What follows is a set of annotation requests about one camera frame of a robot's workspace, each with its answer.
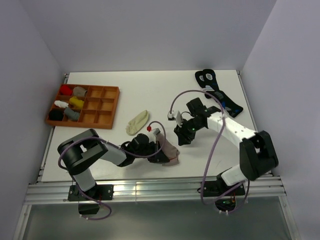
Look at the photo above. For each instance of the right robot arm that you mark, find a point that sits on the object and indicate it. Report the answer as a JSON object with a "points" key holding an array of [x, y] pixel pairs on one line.
{"points": [[257, 154]]}

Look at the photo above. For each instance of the white rolled sock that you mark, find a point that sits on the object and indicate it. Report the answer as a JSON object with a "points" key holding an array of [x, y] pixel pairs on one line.
{"points": [[61, 104]]}

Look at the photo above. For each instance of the black rolled sock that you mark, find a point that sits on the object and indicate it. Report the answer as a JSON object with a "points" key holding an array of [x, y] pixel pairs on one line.
{"points": [[55, 115]]}

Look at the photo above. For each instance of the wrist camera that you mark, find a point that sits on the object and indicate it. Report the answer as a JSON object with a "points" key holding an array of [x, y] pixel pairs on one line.
{"points": [[175, 116], [152, 135]]}

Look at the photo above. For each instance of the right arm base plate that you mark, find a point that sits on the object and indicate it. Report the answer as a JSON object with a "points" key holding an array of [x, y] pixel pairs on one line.
{"points": [[215, 188]]}

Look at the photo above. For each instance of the black patterned sock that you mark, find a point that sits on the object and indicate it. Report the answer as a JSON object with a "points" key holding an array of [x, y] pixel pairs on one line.
{"points": [[200, 79], [211, 86]]}

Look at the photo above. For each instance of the taupe rolled sock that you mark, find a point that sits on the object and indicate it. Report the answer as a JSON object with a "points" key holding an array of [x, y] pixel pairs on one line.
{"points": [[79, 91]]}

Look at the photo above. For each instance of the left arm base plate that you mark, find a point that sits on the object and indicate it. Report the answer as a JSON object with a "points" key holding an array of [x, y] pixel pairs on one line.
{"points": [[101, 192]]}

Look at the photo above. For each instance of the yellow rolled sock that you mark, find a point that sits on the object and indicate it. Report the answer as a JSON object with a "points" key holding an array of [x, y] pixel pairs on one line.
{"points": [[76, 102]]}

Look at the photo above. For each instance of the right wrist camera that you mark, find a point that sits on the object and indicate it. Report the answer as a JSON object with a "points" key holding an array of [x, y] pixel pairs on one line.
{"points": [[175, 116]]}

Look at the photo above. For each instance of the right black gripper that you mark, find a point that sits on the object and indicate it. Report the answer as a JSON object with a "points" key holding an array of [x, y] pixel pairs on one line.
{"points": [[182, 134]]}

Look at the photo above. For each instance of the black patterned sock back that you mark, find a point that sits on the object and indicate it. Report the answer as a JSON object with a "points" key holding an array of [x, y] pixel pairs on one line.
{"points": [[200, 79]]}

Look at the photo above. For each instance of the orange compartment tray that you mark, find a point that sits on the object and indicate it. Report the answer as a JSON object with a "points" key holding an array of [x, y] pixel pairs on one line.
{"points": [[99, 109]]}

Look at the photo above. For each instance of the grey rolled sock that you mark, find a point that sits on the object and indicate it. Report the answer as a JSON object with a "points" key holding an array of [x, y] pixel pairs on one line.
{"points": [[71, 114]]}

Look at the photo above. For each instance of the aluminium front rail frame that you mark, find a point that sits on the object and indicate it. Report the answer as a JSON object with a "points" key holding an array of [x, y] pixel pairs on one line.
{"points": [[148, 190]]}

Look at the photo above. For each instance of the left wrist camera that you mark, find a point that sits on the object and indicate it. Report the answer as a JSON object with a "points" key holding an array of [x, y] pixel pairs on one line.
{"points": [[152, 135]]}

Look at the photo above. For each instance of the mauve sock with red stripe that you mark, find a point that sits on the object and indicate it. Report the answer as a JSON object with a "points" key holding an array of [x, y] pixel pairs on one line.
{"points": [[169, 150]]}

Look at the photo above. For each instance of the black patterned sock front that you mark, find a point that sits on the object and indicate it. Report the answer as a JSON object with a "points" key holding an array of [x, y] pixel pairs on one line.
{"points": [[211, 86]]}

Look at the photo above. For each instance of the red rolled sock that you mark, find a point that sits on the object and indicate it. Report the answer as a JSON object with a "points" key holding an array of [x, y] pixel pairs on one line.
{"points": [[65, 90]]}

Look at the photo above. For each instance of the cream ankle sock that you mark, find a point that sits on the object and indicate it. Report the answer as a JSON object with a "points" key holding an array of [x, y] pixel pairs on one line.
{"points": [[136, 124]]}

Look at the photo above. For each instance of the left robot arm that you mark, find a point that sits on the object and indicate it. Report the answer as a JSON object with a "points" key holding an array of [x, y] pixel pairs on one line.
{"points": [[83, 150]]}

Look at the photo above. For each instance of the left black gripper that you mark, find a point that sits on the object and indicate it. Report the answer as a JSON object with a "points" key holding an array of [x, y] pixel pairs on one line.
{"points": [[161, 158]]}

